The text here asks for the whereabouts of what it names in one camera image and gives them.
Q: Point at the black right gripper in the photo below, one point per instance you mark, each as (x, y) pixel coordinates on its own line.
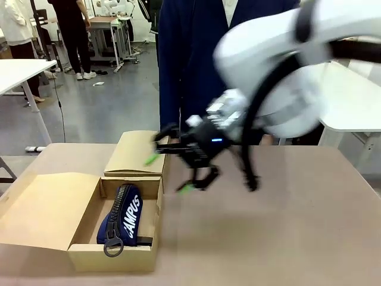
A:
(202, 143)

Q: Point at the navy Campus pencil case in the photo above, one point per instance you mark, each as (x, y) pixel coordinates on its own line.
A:
(131, 214)

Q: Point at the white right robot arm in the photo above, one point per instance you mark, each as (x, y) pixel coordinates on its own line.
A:
(297, 89)

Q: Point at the brown cardboard box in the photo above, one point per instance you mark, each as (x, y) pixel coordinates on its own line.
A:
(44, 208)

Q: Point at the person's bare hand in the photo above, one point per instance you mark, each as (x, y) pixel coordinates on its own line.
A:
(271, 140)

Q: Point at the person in navy coat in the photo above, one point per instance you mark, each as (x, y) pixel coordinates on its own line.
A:
(193, 59)

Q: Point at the white paper scrap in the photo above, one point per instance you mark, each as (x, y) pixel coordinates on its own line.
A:
(98, 83)

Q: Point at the black shoes pair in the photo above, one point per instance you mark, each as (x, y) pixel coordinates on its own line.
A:
(99, 72)

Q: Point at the person in dark striped jacket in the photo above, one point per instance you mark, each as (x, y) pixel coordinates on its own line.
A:
(153, 15)

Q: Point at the grey workbench with brown top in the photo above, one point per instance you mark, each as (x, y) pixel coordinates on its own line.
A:
(104, 29)

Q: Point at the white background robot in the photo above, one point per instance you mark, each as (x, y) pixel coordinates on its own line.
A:
(110, 6)

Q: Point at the person in black clothes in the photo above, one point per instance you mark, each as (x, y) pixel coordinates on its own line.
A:
(74, 29)

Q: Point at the black table leg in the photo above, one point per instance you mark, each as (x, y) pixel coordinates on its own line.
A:
(7, 169)

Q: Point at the black stand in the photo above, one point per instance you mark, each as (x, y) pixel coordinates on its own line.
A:
(44, 38)

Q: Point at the white table with white legs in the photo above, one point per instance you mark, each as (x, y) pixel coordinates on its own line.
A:
(18, 71)

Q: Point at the person in white jacket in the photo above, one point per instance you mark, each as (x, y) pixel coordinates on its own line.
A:
(18, 24)

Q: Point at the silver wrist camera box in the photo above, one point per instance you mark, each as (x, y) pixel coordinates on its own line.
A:
(226, 107)

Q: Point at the white table with drawer frame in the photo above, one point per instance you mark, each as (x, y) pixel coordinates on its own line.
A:
(351, 104)

